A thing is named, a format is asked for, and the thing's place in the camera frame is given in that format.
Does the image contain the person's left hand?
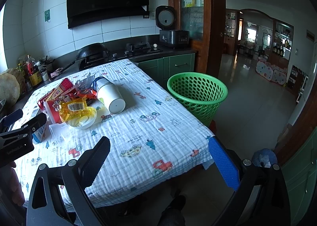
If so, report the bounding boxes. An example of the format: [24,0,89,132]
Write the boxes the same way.
[1,162,25,207]

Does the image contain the green kitchen cabinets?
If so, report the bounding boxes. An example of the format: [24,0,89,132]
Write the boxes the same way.
[137,54,195,89]

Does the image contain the brown sack on counter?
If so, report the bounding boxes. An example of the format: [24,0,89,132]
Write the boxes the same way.
[0,68,25,106]

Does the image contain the red snack cup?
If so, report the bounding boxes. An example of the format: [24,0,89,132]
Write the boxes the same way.
[44,96,69,124]

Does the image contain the green plastic waste basket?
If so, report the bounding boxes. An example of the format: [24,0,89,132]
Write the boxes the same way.
[167,72,228,127]

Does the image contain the pink cloth on counter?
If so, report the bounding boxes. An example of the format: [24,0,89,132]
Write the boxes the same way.
[51,67,63,79]

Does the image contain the yellow plastic wrapper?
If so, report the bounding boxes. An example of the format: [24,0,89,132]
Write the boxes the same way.
[59,95,92,122]

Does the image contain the polka dot play tent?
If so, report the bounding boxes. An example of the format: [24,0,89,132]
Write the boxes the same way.
[255,60,287,86]

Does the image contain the white patterned tablecloth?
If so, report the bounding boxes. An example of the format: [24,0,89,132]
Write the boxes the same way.
[16,59,213,207]

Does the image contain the wooden glass display cabinet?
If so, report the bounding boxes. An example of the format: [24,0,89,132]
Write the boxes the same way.
[168,0,226,77]

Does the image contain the orange snack wrapper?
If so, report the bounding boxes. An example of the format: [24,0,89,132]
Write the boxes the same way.
[74,88,97,106]

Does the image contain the black wok with handle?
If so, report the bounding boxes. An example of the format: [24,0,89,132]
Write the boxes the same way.
[61,43,110,72]

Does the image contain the red yellow drink carton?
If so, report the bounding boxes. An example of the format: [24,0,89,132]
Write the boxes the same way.
[38,78,75,111]

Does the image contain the clear plastic cup with lid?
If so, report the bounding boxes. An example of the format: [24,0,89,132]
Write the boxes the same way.
[67,107,97,129]

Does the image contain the silver blue drink can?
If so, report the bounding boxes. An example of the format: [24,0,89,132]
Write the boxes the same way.
[93,77,126,114]

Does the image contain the white condiment jar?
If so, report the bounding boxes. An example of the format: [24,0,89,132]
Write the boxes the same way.
[40,68,49,81]

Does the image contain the black rice cooker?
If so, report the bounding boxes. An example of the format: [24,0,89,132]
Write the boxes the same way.
[155,6,189,49]

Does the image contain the black gas stove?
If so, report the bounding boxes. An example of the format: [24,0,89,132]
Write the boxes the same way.
[109,42,162,61]

